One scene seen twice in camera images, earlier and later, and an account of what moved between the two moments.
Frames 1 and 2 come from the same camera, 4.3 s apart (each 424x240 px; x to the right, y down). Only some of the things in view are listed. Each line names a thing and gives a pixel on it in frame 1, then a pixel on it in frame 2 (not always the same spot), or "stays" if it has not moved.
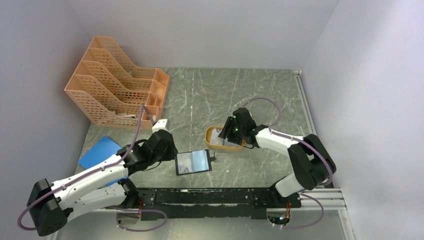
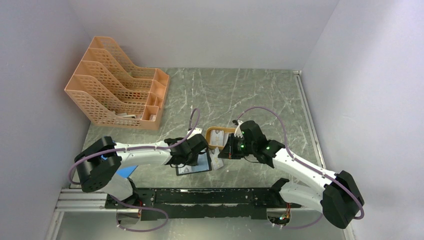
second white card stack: (215, 139) stays
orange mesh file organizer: (110, 91) stays
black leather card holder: (193, 162) stays
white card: (184, 162) stays
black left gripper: (171, 153) -> (193, 161)
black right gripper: (228, 126) -> (229, 151)
